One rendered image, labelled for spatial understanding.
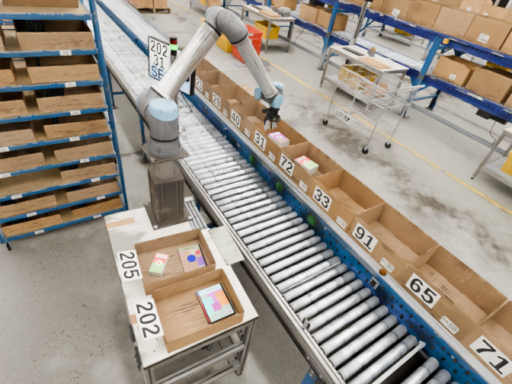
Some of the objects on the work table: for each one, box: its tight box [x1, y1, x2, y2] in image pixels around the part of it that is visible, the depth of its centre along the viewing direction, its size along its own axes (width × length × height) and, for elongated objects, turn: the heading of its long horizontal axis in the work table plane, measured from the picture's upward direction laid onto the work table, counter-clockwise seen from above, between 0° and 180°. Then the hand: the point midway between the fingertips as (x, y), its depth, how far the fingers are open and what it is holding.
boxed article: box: [149, 253, 169, 277], centre depth 176 cm, size 7×13×4 cm, turn 166°
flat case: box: [197, 283, 236, 324], centre depth 163 cm, size 14×19×2 cm
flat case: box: [178, 244, 207, 273], centre depth 184 cm, size 14×19×2 cm
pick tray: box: [134, 229, 216, 296], centre depth 177 cm, size 28×38×10 cm
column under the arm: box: [143, 163, 194, 230], centre depth 201 cm, size 26×26×33 cm
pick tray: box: [152, 268, 245, 354], centre depth 157 cm, size 28×38×10 cm
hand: (268, 128), depth 245 cm, fingers open, 5 cm apart
